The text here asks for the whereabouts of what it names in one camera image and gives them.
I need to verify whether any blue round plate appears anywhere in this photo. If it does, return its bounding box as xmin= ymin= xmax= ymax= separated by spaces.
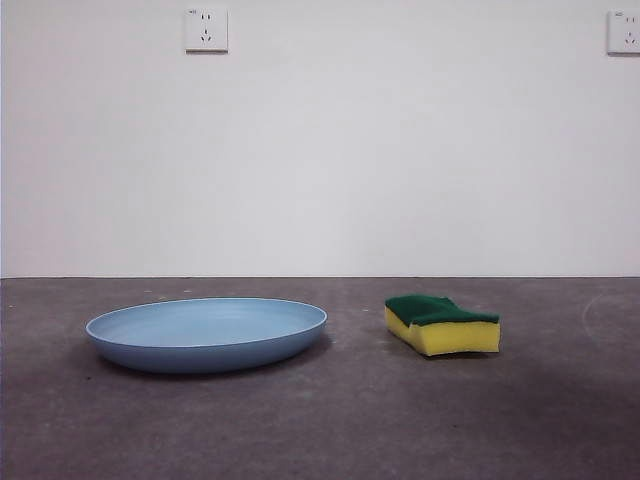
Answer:
xmin=84 ymin=297 xmax=330 ymax=375

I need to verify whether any yellow sponge with green scourer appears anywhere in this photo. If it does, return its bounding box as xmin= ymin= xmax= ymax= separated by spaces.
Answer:
xmin=383 ymin=294 xmax=502 ymax=359

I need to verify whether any white wall socket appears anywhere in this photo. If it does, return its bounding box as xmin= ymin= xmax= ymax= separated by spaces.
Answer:
xmin=184 ymin=6 xmax=230 ymax=54
xmin=606 ymin=9 xmax=640 ymax=56

